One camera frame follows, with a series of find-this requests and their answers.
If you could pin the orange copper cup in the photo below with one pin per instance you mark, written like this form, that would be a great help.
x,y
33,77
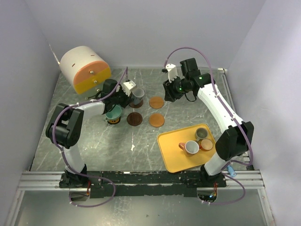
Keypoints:
x,y
205,145

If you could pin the grey yellow-handled cup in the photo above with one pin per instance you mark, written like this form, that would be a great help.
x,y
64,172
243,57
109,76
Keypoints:
x,y
200,134

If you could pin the light orange wooden coaster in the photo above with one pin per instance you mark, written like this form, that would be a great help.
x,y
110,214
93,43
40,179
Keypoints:
x,y
156,120

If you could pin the white pink cup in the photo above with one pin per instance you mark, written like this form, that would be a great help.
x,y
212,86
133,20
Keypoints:
x,y
190,147

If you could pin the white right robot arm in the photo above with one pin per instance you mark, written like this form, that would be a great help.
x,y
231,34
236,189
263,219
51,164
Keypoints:
x,y
236,134

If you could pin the white grey-handled cup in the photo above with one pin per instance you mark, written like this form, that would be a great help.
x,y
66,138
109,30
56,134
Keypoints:
x,y
137,96

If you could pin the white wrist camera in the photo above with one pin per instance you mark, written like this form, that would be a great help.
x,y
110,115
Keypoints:
x,y
171,71
127,87

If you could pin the yellow black-rimmed coaster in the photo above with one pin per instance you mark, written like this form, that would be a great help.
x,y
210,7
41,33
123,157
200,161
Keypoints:
x,y
113,122

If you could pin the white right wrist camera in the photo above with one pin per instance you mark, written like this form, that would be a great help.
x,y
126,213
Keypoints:
x,y
171,71

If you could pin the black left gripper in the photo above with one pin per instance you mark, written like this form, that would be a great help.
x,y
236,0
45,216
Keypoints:
x,y
128,99

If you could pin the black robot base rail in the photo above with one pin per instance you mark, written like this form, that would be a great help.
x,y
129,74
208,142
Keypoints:
x,y
141,183

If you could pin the yellow plastic tray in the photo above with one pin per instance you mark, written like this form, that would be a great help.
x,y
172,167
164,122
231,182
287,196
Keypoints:
x,y
175,159

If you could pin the dark walnut wooden coaster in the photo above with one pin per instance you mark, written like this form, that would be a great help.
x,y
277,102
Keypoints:
x,y
134,119

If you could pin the aluminium frame rail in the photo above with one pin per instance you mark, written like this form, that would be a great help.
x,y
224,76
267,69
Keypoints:
x,y
39,180

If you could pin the tan wooden coaster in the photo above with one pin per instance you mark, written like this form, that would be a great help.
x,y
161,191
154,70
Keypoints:
x,y
156,102

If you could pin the teal cup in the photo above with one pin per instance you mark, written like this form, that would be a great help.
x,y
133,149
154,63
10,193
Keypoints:
x,y
114,114

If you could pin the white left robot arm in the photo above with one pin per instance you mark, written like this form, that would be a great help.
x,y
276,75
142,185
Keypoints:
x,y
65,126

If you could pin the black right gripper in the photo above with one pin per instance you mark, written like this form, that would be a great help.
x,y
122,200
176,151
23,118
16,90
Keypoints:
x,y
170,95

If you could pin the dark brown wooden coaster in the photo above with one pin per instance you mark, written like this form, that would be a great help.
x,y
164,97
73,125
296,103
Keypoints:
x,y
137,105

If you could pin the blue clip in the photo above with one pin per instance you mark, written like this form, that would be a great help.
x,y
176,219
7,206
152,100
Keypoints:
x,y
231,171

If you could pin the white cylindrical drawer cabinet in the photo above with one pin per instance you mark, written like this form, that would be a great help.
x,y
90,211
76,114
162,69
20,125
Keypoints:
x,y
85,70

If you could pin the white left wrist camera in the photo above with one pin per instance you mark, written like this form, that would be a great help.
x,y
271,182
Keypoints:
x,y
127,87

